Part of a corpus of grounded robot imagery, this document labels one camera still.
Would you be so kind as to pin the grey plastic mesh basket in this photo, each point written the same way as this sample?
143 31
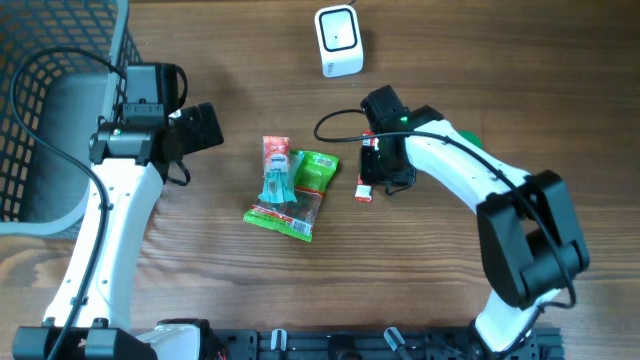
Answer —
55 86

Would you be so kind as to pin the green candy bag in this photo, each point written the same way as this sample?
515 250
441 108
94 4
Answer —
296 219

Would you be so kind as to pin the white barcode scanner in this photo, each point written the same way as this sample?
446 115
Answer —
339 40

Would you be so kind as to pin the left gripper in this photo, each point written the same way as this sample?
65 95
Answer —
201 126

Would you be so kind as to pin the red stick sachet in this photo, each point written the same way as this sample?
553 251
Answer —
363 191

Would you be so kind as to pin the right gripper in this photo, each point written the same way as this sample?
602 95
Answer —
380 167

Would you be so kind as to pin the red teal snack packet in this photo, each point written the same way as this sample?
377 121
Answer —
278 179

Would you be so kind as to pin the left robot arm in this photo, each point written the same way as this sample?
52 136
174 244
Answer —
130 156

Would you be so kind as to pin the green lidded white jar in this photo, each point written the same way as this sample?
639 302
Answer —
472 138

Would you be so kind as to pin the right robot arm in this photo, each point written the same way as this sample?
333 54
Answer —
532 246

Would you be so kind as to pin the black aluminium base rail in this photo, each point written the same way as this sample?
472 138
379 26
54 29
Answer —
430 344

